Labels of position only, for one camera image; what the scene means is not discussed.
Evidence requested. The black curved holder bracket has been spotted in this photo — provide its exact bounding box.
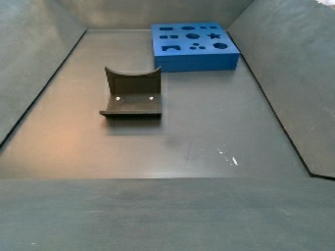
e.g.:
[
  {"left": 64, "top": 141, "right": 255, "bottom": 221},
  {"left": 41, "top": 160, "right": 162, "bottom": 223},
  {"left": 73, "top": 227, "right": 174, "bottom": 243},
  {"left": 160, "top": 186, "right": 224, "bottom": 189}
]
[{"left": 100, "top": 68, "right": 162, "bottom": 118}]

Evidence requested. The blue shape sorter block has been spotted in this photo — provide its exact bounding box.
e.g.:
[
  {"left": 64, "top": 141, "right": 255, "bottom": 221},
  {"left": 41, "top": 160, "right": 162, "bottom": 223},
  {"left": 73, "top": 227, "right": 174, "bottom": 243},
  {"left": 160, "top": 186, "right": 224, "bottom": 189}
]
[{"left": 150, "top": 23, "right": 239, "bottom": 73}]

